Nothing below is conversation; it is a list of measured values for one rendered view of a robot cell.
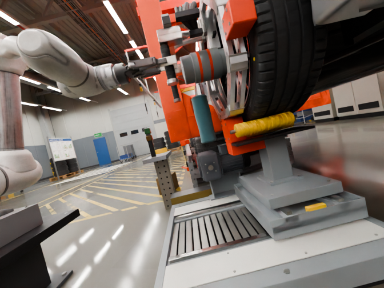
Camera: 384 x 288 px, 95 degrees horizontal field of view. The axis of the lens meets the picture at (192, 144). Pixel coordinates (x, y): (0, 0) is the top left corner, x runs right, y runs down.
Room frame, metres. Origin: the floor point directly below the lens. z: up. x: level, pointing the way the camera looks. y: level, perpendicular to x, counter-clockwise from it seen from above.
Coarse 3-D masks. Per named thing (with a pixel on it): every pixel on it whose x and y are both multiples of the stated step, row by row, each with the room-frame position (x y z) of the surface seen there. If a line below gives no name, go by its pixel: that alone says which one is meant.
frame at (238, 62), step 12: (204, 0) 0.75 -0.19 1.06; (216, 0) 0.60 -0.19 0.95; (228, 0) 0.60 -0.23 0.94; (204, 12) 0.84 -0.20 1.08; (216, 12) 0.62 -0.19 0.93; (204, 48) 1.04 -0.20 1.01; (228, 48) 0.60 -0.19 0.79; (240, 48) 0.60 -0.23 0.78; (228, 60) 0.61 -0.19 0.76; (240, 60) 0.60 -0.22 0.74; (228, 72) 0.64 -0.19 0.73; (240, 72) 0.66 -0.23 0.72; (216, 84) 1.10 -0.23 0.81; (228, 84) 0.68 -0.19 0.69; (240, 84) 0.67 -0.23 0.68; (216, 96) 1.10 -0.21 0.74; (228, 96) 0.72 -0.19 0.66; (240, 96) 0.70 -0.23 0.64; (216, 108) 1.01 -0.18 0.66; (228, 108) 0.75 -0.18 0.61; (240, 108) 0.74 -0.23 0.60
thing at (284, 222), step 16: (240, 192) 0.98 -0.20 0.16; (256, 208) 0.75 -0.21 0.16; (288, 208) 0.68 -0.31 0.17; (304, 208) 0.69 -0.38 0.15; (320, 208) 0.63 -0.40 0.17; (336, 208) 0.63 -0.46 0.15; (352, 208) 0.63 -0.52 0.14; (272, 224) 0.62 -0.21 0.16; (288, 224) 0.62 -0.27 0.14; (304, 224) 0.62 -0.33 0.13; (320, 224) 0.63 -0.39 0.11; (336, 224) 0.63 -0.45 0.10
